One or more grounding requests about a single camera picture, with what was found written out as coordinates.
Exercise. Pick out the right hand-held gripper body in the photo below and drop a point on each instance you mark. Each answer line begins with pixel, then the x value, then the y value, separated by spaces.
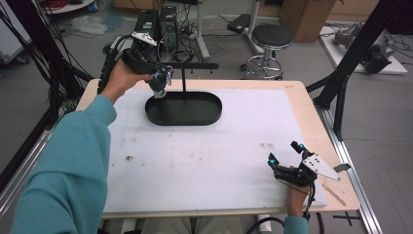
pixel 311 167

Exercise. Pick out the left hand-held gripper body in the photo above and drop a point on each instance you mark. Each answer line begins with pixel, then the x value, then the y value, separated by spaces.
pixel 142 61

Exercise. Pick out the black and white plush toy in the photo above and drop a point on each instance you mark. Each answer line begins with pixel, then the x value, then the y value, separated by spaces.
pixel 158 87

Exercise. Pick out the black hook stand with tray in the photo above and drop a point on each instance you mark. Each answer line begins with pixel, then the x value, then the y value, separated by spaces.
pixel 183 109

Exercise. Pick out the person's left hand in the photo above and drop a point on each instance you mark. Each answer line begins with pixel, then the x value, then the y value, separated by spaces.
pixel 121 79

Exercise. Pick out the person's right hand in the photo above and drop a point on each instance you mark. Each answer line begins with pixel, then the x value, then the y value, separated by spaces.
pixel 297 198

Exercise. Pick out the small grey metal clip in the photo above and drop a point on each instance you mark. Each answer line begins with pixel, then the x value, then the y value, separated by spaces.
pixel 342 167

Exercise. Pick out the white power supply unit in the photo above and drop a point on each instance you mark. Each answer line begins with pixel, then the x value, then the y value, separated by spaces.
pixel 114 45

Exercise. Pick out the thin wooden stick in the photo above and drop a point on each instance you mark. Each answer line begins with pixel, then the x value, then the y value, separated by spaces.
pixel 334 195

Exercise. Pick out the black computer tower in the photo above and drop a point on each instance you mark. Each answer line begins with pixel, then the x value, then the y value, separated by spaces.
pixel 146 21
pixel 168 26

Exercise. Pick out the wooden table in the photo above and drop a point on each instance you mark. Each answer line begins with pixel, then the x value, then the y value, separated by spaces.
pixel 324 107

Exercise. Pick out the white desk leg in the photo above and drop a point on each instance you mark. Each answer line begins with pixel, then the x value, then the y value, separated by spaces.
pixel 253 26
pixel 201 29

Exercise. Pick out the white table mat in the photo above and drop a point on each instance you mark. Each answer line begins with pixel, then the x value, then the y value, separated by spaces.
pixel 207 156

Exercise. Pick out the clear plastic bag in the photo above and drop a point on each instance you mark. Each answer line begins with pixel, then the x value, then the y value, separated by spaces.
pixel 87 24

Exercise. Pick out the black power adapter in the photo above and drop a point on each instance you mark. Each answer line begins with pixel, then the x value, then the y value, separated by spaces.
pixel 238 23

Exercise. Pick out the white round table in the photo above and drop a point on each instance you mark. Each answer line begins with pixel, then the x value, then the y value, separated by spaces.
pixel 69 6

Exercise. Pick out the white floor board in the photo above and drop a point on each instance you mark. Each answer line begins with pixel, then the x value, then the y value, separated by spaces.
pixel 331 48

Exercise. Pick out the black round stool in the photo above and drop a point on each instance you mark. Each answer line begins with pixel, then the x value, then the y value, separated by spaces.
pixel 271 37

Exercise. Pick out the person's legs beige trousers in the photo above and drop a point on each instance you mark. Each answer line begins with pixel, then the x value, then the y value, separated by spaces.
pixel 168 226

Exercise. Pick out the grey device on white board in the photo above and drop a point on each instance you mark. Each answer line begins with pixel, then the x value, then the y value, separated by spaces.
pixel 373 48

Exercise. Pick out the cardboard box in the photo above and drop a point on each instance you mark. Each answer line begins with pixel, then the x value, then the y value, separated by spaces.
pixel 307 18

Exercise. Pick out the aluminium rail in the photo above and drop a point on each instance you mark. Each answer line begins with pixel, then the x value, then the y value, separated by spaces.
pixel 16 182
pixel 354 175

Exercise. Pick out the black frame strut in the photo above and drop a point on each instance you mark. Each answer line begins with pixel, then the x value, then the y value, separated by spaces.
pixel 354 58
pixel 42 48

